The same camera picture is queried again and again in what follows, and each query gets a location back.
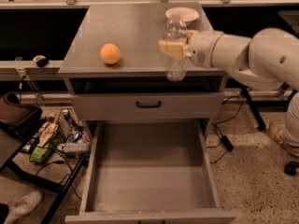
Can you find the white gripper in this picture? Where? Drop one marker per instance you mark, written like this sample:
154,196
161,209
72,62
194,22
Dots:
200,49

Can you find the clear plastic water bottle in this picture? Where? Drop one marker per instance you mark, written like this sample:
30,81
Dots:
175,30

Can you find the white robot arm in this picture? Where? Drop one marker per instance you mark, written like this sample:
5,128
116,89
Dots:
263,62

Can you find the grey drawer cabinet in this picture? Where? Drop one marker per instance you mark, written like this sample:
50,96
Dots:
135,29

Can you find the closed grey middle drawer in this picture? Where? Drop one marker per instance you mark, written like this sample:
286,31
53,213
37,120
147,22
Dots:
121,107

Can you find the open grey bottom drawer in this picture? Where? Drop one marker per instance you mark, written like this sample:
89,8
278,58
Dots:
150,173

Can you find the lying plastic bottle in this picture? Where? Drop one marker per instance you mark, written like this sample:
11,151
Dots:
74,147

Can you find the white bowl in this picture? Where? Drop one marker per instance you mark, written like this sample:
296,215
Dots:
187,14

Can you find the orange fruit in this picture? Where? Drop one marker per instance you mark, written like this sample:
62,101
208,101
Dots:
110,53

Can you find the black power adapter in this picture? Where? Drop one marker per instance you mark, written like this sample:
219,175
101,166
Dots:
227,143

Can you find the black stand leg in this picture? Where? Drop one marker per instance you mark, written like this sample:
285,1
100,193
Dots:
261,125

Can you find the person leg light trousers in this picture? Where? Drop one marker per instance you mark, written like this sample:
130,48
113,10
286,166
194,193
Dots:
292,122

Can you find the tan shoe right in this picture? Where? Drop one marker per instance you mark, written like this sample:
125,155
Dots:
277,133

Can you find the soda can in basket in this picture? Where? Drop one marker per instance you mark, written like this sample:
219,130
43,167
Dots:
67,115

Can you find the small black yellow device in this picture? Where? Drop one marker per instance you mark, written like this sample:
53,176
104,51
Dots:
41,60

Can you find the black object on floor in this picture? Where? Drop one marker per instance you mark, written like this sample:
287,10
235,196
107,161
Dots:
291,167

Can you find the green snack bag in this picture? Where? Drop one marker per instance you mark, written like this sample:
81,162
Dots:
40,154

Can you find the white sneaker bottom left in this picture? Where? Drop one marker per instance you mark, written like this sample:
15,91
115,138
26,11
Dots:
25,205

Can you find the black drawer handle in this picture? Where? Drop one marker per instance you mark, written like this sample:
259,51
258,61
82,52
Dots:
145,106

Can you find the wire basket of snacks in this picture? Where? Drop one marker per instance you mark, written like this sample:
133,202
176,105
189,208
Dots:
56,130

